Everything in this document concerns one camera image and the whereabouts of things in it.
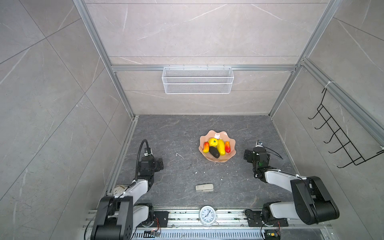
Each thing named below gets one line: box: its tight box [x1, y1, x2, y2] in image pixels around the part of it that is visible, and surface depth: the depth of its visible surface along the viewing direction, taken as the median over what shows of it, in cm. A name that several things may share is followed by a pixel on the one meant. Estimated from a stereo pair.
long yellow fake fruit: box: [217, 138, 226, 156], surface depth 97 cm
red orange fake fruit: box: [203, 141, 210, 153], surface depth 97 cm
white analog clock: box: [199, 205, 216, 227], surface depth 73 cm
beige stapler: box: [195, 183, 214, 192], surface depth 83 cm
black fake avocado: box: [209, 146, 220, 159], surface depth 97 cm
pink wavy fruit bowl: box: [198, 130, 237, 163], surface depth 101 cm
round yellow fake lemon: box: [208, 137, 218, 147], surface depth 98 cm
